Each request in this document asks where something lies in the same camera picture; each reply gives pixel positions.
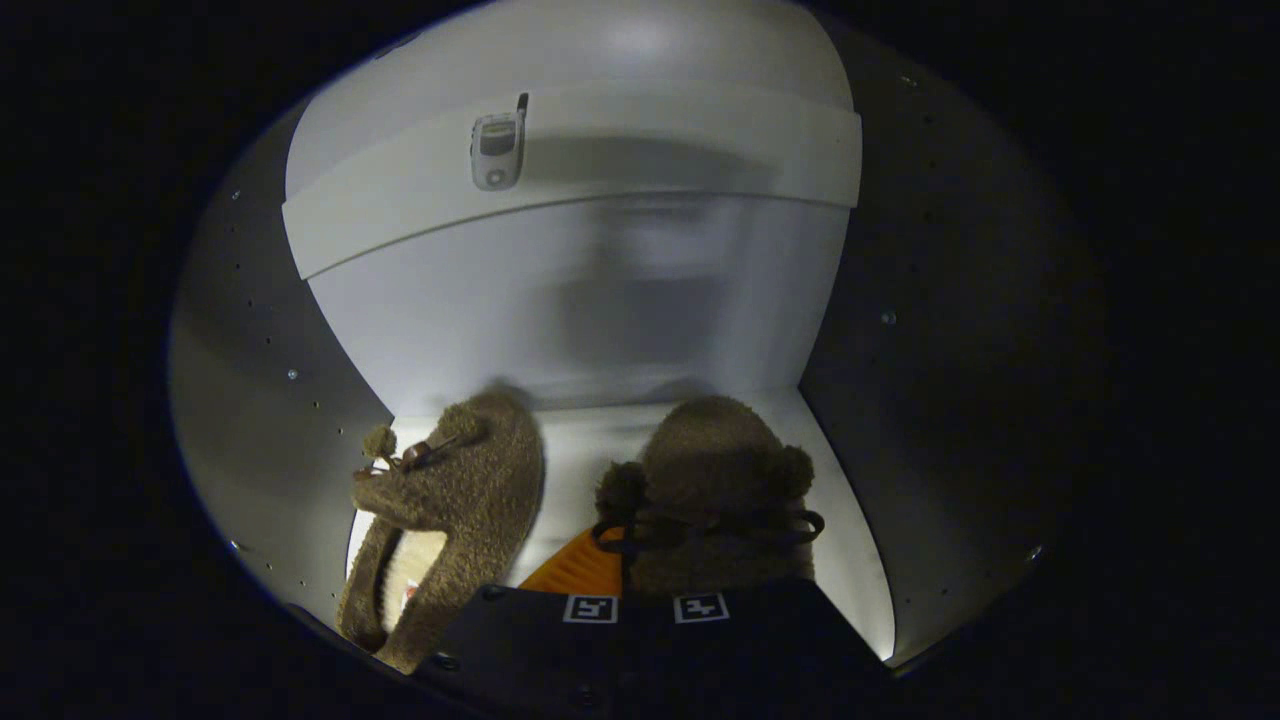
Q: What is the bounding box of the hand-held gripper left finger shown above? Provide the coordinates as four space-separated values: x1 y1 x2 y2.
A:
412 527 646 720

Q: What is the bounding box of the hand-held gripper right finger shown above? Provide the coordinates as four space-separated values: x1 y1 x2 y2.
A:
645 580 891 720

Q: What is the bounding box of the brown fuzzy slipper shoe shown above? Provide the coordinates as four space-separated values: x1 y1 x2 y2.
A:
335 388 546 676
593 395 826 599

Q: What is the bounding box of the white cabinet shelf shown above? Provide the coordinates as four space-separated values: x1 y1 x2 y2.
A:
282 80 863 281

